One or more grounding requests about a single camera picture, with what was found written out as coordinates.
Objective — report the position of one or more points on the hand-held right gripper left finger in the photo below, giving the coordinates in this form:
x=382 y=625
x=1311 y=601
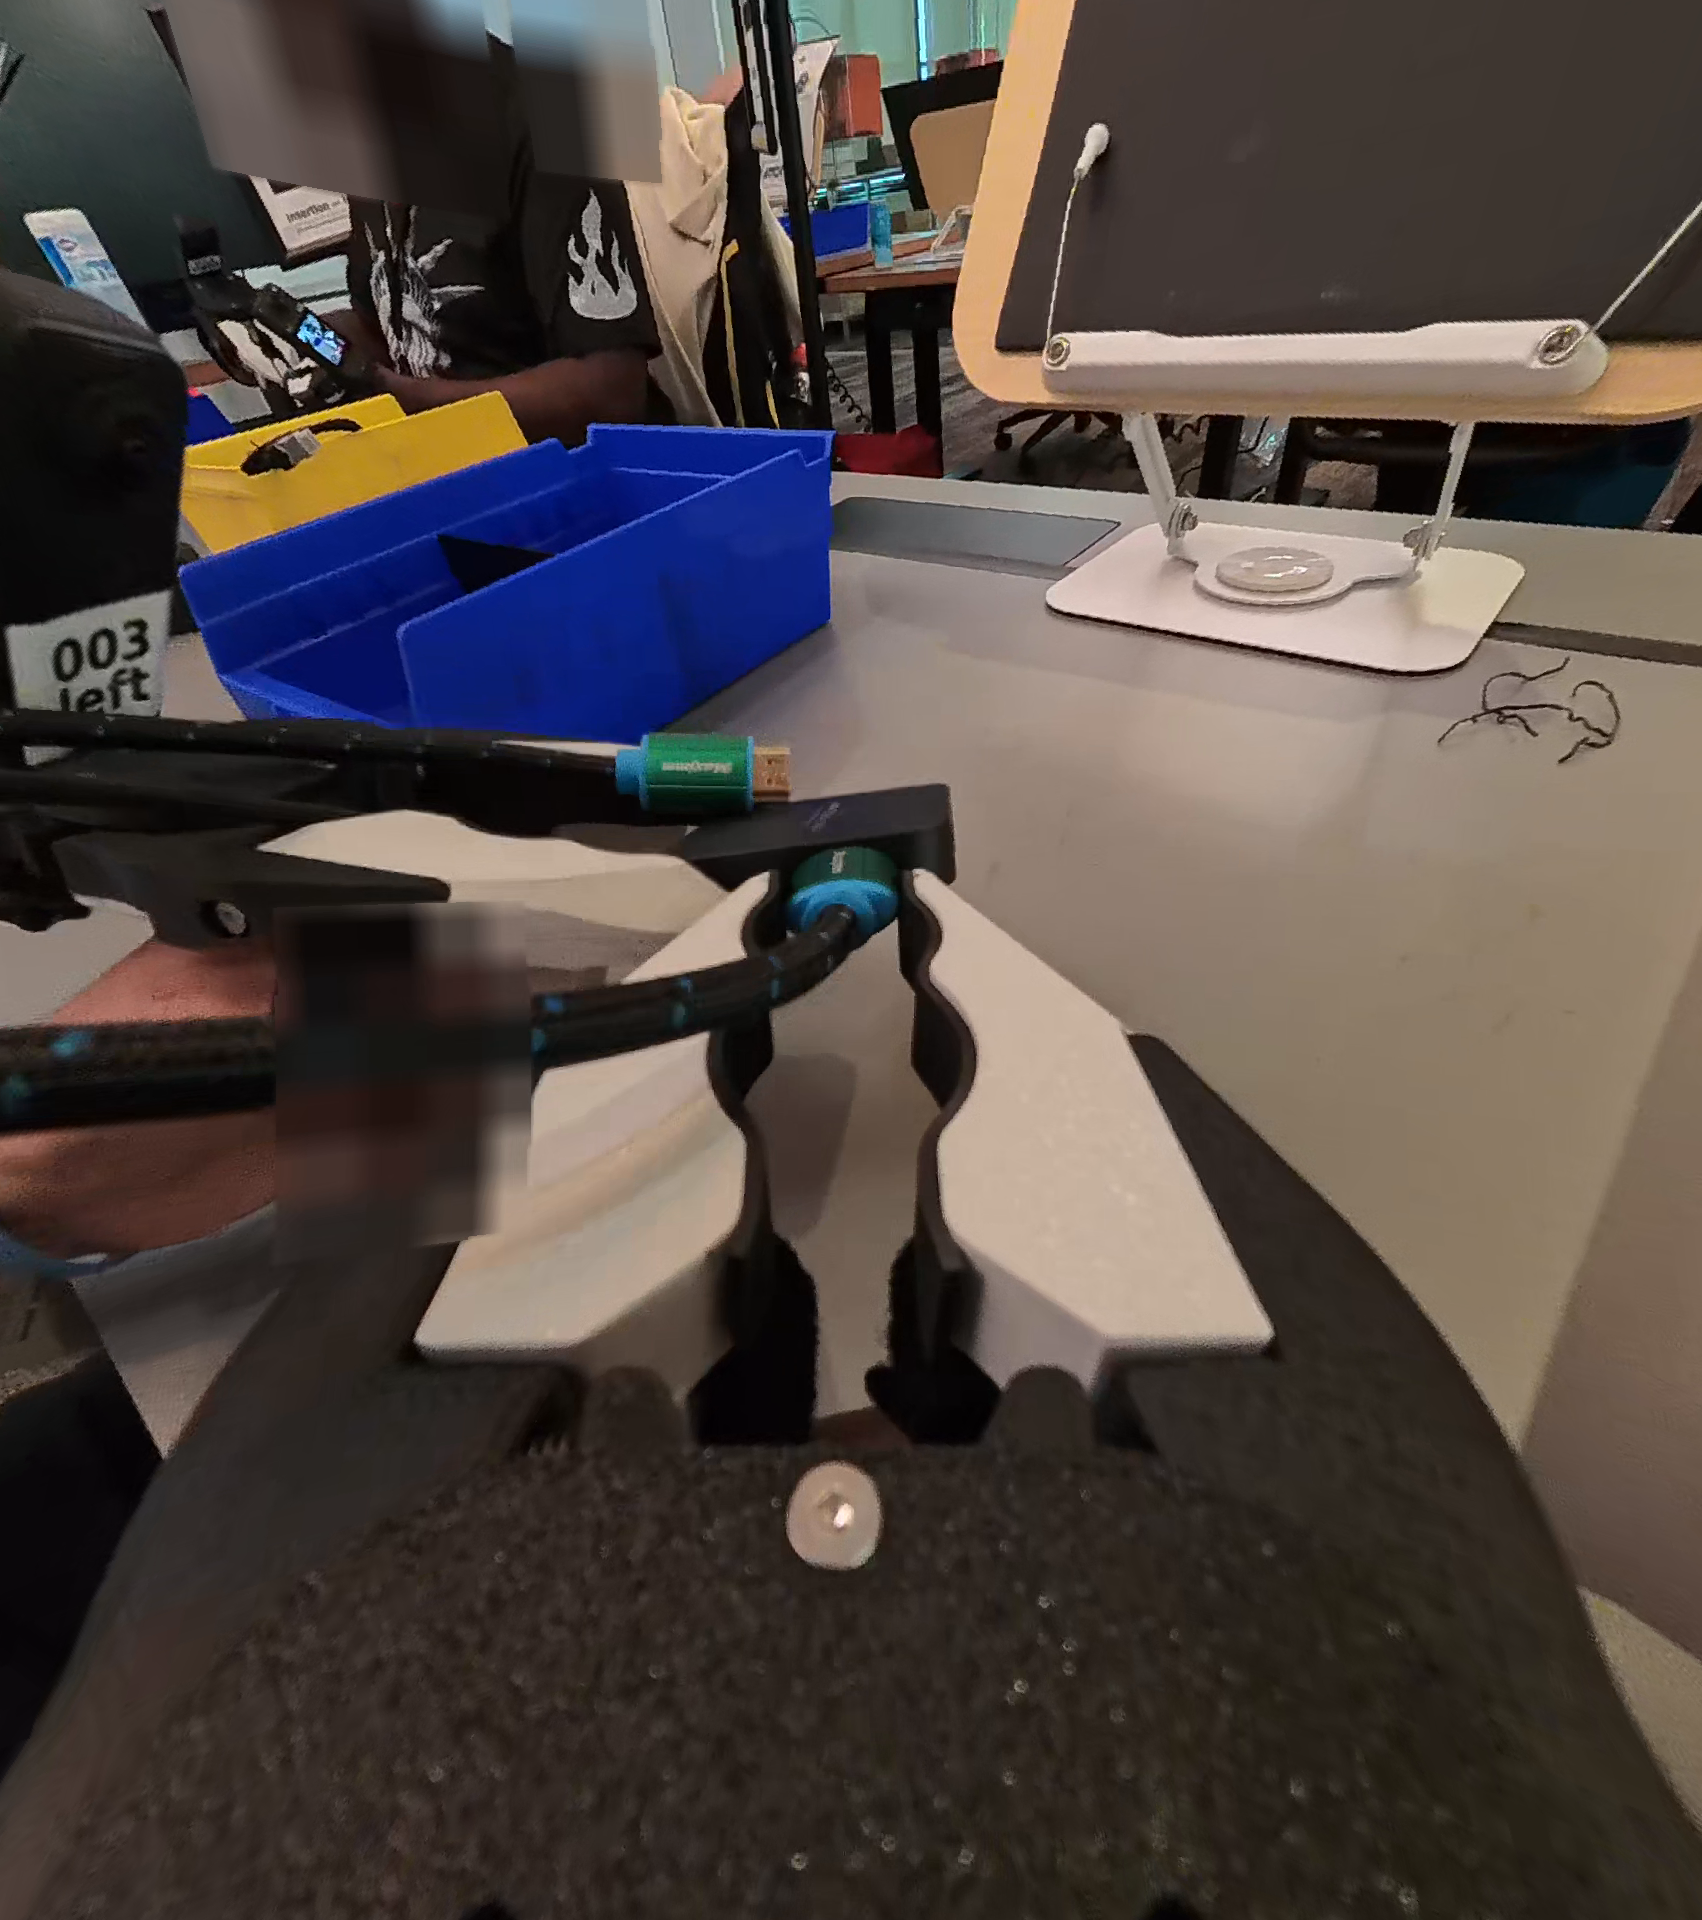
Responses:
x=609 y=1274

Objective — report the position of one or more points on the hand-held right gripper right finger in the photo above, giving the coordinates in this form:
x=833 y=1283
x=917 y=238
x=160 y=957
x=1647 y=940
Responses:
x=1089 y=1200

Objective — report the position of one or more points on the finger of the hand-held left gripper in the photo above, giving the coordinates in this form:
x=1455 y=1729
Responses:
x=490 y=860

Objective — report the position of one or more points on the large blue plastic bin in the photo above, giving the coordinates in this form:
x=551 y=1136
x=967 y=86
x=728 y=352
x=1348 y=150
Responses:
x=609 y=647

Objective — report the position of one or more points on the grey desk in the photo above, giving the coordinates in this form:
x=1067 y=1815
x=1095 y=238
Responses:
x=1239 y=898

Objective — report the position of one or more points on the person's left hand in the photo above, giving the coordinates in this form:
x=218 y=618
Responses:
x=162 y=1184

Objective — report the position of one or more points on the small blue plastic bin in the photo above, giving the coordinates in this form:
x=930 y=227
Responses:
x=207 y=419

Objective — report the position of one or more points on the white labelled container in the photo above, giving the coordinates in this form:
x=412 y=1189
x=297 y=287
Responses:
x=78 y=263

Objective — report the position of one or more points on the black bin divider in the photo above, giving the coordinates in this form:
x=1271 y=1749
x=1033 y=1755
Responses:
x=490 y=563

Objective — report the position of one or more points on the small yellow plastic bin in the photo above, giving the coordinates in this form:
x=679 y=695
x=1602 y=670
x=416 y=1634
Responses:
x=402 y=448

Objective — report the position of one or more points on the wooden table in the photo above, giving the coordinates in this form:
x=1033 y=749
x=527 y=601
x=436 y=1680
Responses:
x=881 y=273

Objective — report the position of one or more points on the beige hoodie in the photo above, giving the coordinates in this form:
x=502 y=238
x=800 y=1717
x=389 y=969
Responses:
x=693 y=165

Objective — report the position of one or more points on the black stand pole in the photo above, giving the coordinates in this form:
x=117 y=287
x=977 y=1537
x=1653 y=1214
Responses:
x=793 y=150

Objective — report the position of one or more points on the large black wall display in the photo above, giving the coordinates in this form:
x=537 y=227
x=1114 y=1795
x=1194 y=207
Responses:
x=73 y=120

